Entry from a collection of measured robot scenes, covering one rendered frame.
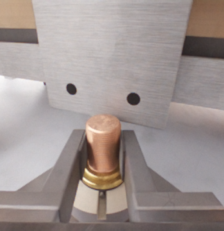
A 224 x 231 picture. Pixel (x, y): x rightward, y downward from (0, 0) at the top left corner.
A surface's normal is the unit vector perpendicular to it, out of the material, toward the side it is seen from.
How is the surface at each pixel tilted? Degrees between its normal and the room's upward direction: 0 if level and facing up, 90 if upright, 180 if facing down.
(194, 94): 90
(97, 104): 90
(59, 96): 90
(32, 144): 180
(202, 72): 90
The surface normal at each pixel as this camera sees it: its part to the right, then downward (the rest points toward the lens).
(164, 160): 0.03, -0.87
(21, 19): -0.33, 0.46
